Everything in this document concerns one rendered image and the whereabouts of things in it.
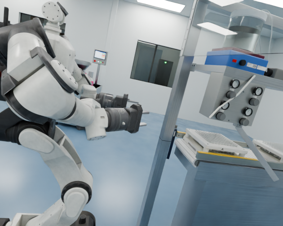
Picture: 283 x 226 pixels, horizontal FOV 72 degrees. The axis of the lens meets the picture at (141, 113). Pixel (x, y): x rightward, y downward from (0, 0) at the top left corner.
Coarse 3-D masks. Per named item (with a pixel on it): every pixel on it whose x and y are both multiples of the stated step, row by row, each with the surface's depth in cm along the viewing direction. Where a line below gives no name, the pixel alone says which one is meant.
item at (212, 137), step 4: (200, 132) 111; (204, 132) 113; (208, 136) 106; (212, 136) 108; (216, 136) 110; (220, 136) 112; (212, 140) 101; (216, 140) 102; (220, 140) 104; (224, 140) 105; (228, 140) 107
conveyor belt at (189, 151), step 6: (180, 144) 112; (186, 144) 110; (180, 150) 110; (186, 150) 104; (192, 150) 103; (186, 156) 102; (192, 156) 97; (246, 156) 113; (252, 156) 116; (192, 162) 95; (222, 162) 98
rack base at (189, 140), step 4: (184, 136) 117; (188, 140) 112; (192, 140) 111; (192, 144) 107; (196, 144) 106; (196, 148) 102; (200, 148) 101; (212, 152) 99; (216, 152) 100; (220, 152) 102
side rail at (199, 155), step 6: (198, 156) 92; (204, 156) 93; (210, 156) 94; (216, 156) 94; (222, 156) 95; (228, 162) 97; (234, 162) 97; (240, 162) 98; (246, 162) 99; (252, 162) 100; (258, 162) 100; (270, 162) 102; (276, 162) 104; (276, 168) 104; (282, 168) 105
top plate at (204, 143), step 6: (192, 132) 110; (210, 132) 120; (198, 138) 102; (204, 144) 96; (210, 144) 96; (216, 144) 98; (222, 150) 97; (228, 150) 97; (234, 150) 98; (240, 150) 99; (246, 150) 100
